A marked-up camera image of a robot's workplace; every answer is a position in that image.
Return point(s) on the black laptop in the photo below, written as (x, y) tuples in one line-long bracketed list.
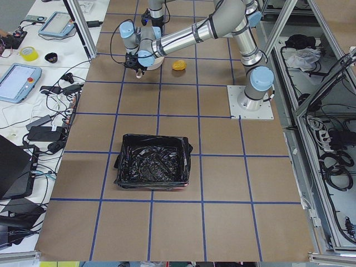
[(18, 164)]

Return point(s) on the lower teach pendant tablet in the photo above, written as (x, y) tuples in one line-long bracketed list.
[(18, 81)]

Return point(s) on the upper teach pendant tablet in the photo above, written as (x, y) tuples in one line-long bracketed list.
[(59, 25)]

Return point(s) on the beige plastic dustpan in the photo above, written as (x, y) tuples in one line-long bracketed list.
[(157, 63)]

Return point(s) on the black lined trash bin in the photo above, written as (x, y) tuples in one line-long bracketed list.
[(153, 162)]

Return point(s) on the white crumpled cloth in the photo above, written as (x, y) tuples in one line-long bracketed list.
[(305, 59)]

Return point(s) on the black power adapter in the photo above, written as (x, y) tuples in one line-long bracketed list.
[(46, 133)]

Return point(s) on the teach pendant tablet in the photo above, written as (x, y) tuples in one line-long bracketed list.
[(18, 81), (59, 25)]

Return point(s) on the yellow tape roll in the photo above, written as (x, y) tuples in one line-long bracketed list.
[(29, 53)]

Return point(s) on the yellow potato toy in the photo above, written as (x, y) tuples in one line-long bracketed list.
[(179, 65)]

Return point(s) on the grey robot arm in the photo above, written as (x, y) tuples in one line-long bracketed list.
[(145, 44), (154, 13)]

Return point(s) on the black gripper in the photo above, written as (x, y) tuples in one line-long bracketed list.
[(156, 23), (135, 64)]

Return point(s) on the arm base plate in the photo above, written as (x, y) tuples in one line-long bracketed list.
[(243, 108)]

